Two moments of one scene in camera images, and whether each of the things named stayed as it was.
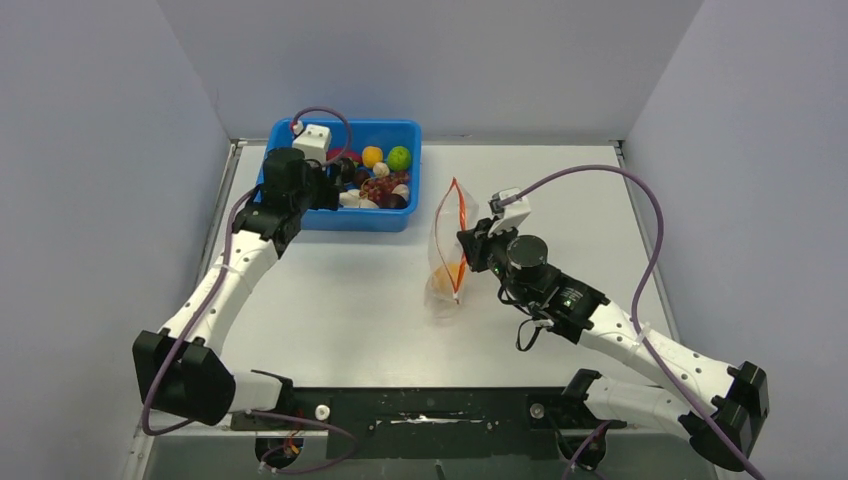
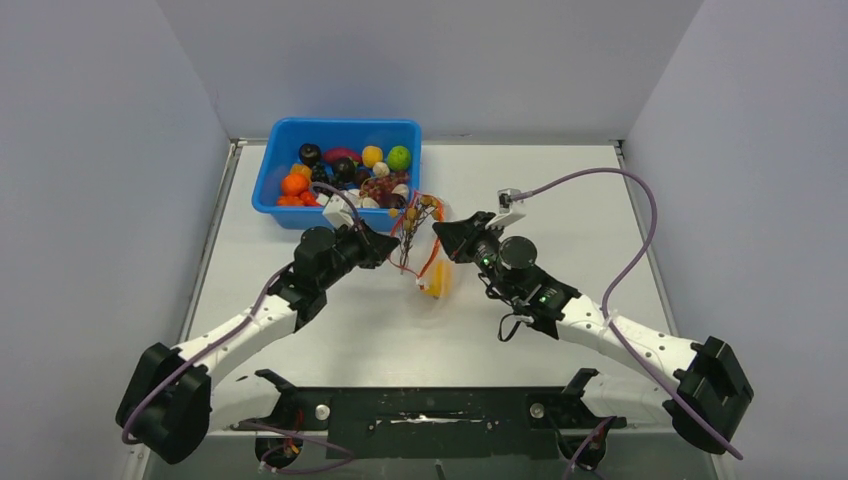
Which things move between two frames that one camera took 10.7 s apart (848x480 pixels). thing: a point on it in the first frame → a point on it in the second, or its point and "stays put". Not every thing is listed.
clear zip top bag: x=454 y=208 → x=416 y=247
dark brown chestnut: x=360 y=176 stays put
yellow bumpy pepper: x=445 y=277 stays put
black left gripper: x=326 y=180 → x=375 y=247
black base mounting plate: x=430 y=423 stays put
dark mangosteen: x=348 y=170 stays put
